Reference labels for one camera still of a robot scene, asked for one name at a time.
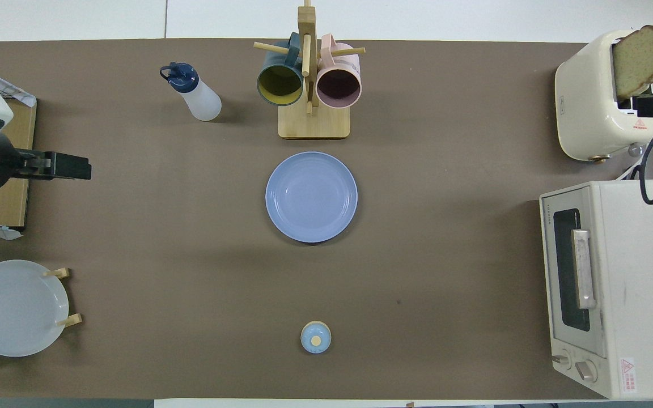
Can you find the grey plate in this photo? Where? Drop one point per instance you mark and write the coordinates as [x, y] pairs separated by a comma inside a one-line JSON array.
[[15, 309]]

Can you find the cream two-slot toaster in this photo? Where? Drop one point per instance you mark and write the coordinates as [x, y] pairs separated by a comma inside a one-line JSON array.
[[584, 102]]

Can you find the toasted bread slice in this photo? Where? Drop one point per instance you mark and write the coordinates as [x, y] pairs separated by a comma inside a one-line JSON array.
[[638, 59]]

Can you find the wooden mug tree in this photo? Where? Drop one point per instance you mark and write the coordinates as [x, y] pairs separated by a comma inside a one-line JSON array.
[[314, 122]]

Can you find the small blue bell wooden knob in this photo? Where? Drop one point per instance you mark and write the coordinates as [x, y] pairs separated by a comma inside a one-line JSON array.
[[316, 337]]

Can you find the wooden plate rack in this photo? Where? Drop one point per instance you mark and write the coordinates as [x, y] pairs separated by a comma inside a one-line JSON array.
[[71, 321]]

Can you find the blue round plate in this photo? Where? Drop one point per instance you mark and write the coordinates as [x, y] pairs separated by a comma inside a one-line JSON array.
[[311, 197]]

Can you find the white toaster oven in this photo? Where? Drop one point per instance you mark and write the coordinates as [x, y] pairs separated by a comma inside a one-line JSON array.
[[638, 283]]

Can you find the pink mug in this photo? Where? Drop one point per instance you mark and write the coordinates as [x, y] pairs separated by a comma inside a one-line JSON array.
[[338, 88]]

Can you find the brown table mat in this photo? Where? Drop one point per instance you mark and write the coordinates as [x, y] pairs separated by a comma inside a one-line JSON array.
[[445, 255]]

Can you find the dark teal mug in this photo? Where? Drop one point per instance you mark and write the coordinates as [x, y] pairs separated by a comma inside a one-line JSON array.
[[279, 85]]

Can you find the clear squeeze bottle blue cap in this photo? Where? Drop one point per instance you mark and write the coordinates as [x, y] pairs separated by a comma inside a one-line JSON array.
[[202, 101]]

